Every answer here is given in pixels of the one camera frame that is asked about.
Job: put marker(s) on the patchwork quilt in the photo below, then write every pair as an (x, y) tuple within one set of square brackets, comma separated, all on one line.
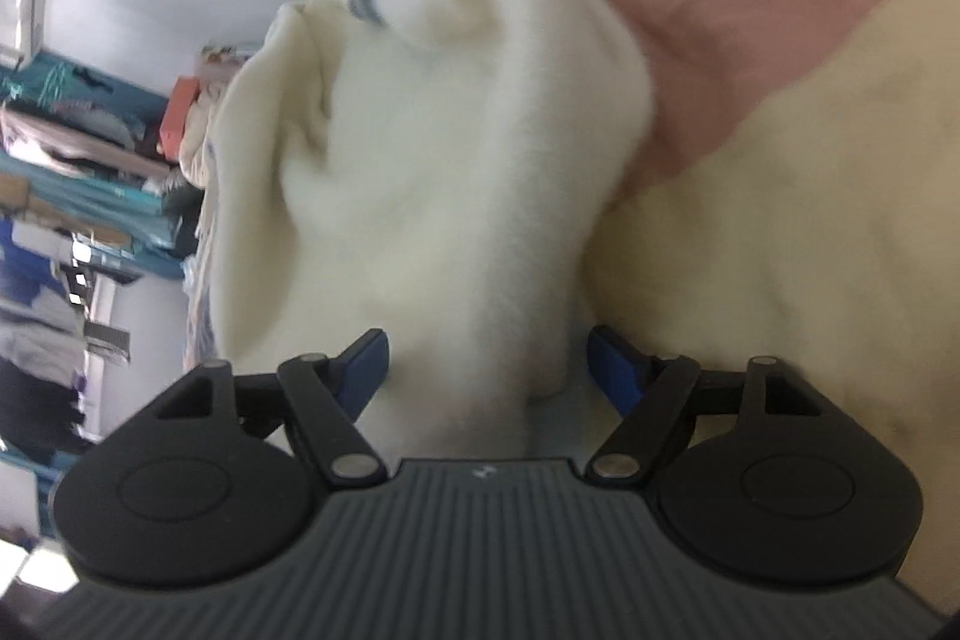
[(787, 235)]

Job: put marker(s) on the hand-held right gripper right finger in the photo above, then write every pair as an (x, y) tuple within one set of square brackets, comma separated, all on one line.
[(611, 370)]

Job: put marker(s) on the shelf of folded linens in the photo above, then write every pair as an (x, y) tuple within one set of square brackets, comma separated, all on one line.
[(82, 190)]

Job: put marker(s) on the cream pillow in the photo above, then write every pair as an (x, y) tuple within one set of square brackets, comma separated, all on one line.
[(201, 141)]

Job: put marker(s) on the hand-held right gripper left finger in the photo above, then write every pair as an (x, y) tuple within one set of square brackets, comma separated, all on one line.
[(366, 371)]

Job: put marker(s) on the orange pillow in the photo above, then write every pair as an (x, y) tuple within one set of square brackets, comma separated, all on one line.
[(178, 119)]

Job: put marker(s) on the cream sweater with blue stripes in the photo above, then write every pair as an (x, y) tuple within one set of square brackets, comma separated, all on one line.
[(450, 197)]

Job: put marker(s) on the printed headboard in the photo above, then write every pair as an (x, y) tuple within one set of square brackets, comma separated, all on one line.
[(225, 54)]

